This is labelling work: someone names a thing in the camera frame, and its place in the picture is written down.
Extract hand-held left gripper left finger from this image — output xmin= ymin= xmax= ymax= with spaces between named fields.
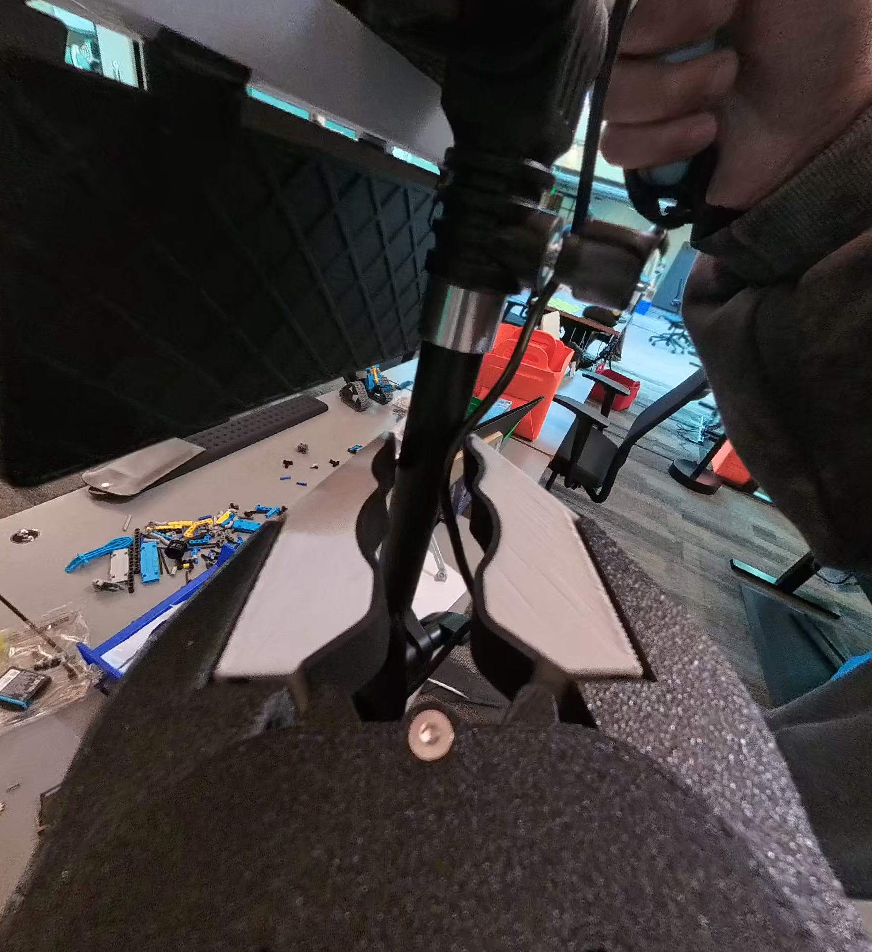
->
xmin=213 ymin=431 xmax=400 ymax=711

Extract blue toy tracked robot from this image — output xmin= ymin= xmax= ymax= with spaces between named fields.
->
xmin=339 ymin=366 xmax=396 ymax=412

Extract scattered small building pins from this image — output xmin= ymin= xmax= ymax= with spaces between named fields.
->
xmin=280 ymin=441 xmax=366 ymax=486

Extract clear plastic bag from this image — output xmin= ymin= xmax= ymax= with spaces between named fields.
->
xmin=0 ymin=608 xmax=104 ymax=751

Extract black wrist rest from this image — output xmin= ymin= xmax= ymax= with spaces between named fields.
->
xmin=161 ymin=393 xmax=330 ymax=477

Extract orange plastic bin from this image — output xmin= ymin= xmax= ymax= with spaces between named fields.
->
xmin=473 ymin=321 xmax=574 ymax=441

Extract blue plastic bin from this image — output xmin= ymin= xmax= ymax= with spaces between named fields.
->
xmin=77 ymin=546 xmax=258 ymax=681

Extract person's dark sweatshirt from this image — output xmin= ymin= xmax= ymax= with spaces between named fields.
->
xmin=762 ymin=643 xmax=872 ymax=902

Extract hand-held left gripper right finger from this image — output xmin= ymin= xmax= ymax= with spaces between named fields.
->
xmin=466 ymin=433 xmax=645 ymax=708

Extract grey snap pouch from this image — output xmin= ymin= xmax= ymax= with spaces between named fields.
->
xmin=81 ymin=437 xmax=206 ymax=498

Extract black light stand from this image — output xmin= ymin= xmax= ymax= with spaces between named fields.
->
xmin=354 ymin=134 xmax=668 ymax=722

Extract black power cable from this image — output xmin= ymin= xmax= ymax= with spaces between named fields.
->
xmin=436 ymin=0 xmax=634 ymax=596

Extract red plastic bin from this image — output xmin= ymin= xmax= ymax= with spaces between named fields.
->
xmin=592 ymin=368 xmax=641 ymax=410

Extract black blue battery pack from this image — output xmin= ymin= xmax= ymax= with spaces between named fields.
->
xmin=0 ymin=667 xmax=54 ymax=713

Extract black round floor base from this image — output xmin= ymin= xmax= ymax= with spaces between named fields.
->
xmin=667 ymin=439 xmax=727 ymax=495

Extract person's right hand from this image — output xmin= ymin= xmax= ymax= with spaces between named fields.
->
xmin=600 ymin=0 xmax=872 ymax=217

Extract pile of blue building pieces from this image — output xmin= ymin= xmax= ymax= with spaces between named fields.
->
xmin=64 ymin=502 xmax=288 ymax=596

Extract black office chair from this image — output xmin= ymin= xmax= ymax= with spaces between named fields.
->
xmin=544 ymin=364 xmax=712 ymax=507

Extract person's right forearm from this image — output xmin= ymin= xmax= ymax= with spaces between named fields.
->
xmin=680 ymin=63 xmax=872 ymax=596

